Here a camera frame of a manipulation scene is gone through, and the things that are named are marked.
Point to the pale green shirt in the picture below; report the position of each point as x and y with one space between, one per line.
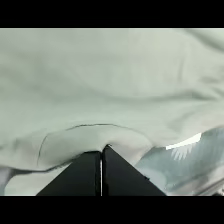
110 83

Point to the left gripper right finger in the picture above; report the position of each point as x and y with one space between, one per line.
125 178

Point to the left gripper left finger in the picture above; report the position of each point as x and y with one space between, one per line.
81 176

